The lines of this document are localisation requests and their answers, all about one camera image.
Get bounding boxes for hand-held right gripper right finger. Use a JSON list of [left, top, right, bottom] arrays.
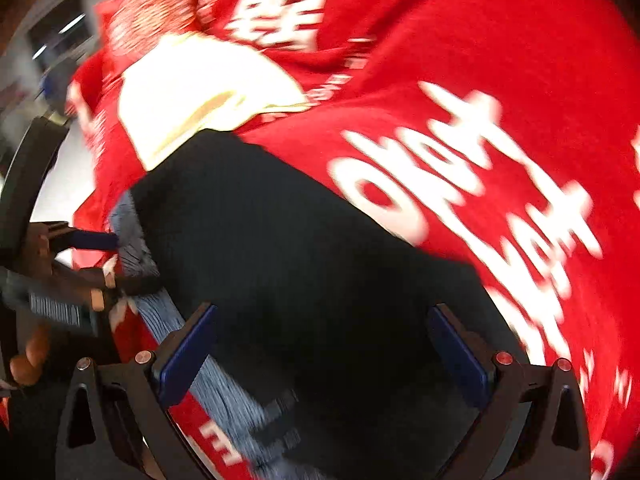
[[426, 304, 593, 480]]

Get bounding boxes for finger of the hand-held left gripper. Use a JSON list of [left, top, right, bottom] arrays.
[[75, 266, 163, 303], [0, 117, 122, 263]]

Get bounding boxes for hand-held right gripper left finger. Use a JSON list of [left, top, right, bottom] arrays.
[[55, 301, 218, 480]]

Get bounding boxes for black pants with floral lining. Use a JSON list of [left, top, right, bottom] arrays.
[[107, 130, 531, 480]]

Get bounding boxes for person's left hand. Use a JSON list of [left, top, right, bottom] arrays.
[[9, 327, 52, 388]]

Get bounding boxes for white cloth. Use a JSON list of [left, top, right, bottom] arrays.
[[117, 35, 311, 172]]

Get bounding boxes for red patterned cushion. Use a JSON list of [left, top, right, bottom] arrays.
[[95, 0, 201, 73]]

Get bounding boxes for red printed blanket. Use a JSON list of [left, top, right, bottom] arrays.
[[65, 0, 640, 480]]

